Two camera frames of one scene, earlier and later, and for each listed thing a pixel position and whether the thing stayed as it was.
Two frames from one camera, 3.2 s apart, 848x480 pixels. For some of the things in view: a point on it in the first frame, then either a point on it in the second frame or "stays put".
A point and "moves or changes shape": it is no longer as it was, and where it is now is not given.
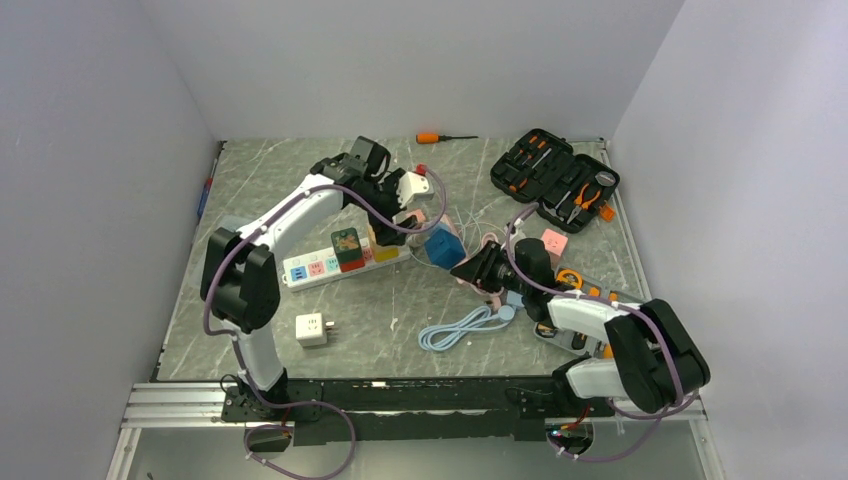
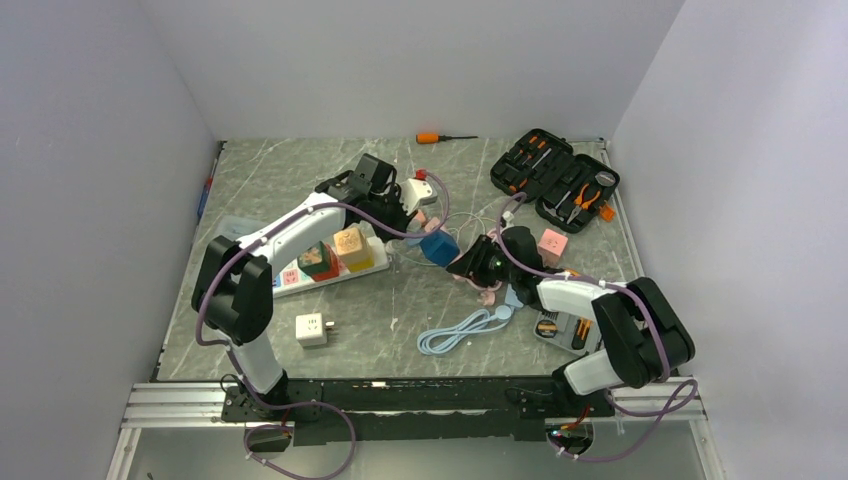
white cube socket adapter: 311,329 stays put
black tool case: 569,190 stays put
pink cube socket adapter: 554,241 stays put
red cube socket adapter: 353,264 → 337,266
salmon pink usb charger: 420,215 moves or changes shape
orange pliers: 581,204 stays put
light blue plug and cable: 435,337 stays put
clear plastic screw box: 234,222 stays put
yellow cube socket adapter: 383,253 → 361,264
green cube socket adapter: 347,245 → 315,259
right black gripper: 477,270 stays put
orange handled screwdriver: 435,138 stays put
